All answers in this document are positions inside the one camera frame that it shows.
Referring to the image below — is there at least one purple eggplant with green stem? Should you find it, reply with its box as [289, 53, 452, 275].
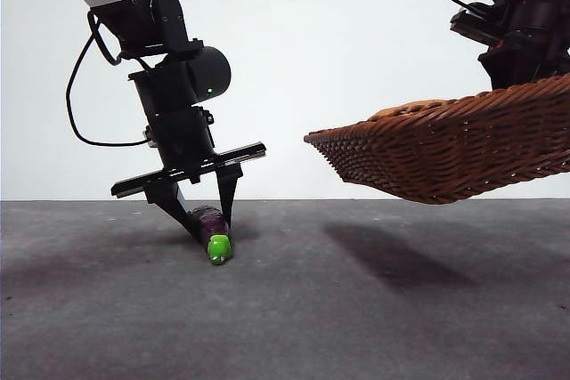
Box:
[189, 205, 233, 267]

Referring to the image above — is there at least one brown wicker basket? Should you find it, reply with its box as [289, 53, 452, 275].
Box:
[304, 73, 570, 206]

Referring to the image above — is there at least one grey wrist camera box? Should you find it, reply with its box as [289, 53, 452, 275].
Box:
[449, 2, 505, 46]

